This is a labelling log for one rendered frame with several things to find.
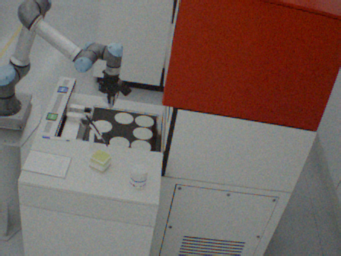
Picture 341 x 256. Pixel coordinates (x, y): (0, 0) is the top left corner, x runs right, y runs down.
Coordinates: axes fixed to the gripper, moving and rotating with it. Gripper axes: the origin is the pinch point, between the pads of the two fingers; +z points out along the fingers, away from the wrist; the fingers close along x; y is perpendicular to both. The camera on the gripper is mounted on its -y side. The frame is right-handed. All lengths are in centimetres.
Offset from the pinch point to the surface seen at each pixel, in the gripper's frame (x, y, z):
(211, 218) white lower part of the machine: -3, -66, 42
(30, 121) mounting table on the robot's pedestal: 20.2, 39.8, 17.3
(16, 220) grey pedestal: 32, 47, 94
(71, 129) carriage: 17.3, 13.0, 11.3
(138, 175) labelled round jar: 41, -41, -6
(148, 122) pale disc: -13.0, -15.3, 9.4
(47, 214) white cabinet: 64, -10, 21
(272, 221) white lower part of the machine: -19, -96, 40
